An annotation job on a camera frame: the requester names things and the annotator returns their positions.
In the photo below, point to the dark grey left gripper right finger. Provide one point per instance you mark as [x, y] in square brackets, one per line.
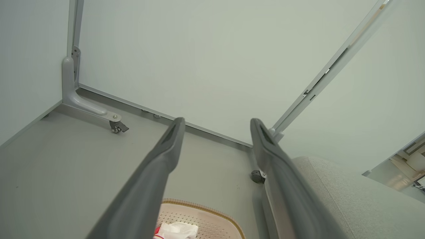
[298, 205]

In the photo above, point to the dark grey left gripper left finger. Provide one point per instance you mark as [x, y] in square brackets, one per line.
[142, 199]

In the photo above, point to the red Bulls jersey with white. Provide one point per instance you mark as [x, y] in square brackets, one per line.
[177, 230]

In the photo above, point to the grey fabric sofa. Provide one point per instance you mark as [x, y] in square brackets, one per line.
[365, 205]

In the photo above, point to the black caster wheel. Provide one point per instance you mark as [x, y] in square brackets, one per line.
[116, 127]
[256, 177]

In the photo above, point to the beige perforated laundry basket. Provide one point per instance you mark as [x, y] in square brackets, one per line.
[212, 222]

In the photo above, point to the grey partition foot bracket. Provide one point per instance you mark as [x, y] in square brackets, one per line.
[71, 93]
[258, 212]

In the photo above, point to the grey partition post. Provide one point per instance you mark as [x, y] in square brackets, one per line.
[332, 66]
[75, 23]

